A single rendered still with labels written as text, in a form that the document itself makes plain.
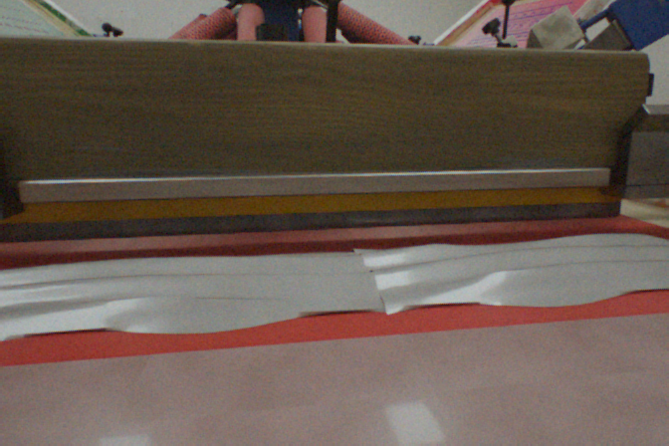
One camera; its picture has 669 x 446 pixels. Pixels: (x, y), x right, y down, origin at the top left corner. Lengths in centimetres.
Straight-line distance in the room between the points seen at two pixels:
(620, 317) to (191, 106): 20
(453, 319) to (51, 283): 15
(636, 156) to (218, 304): 23
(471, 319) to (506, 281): 3
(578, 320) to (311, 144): 14
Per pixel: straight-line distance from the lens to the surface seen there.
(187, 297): 16
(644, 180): 30
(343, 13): 96
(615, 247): 24
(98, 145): 24
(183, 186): 22
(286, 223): 24
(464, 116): 25
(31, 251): 28
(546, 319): 17
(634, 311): 19
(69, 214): 26
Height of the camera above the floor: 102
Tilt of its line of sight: 10 degrees down
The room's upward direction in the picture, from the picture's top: straight up
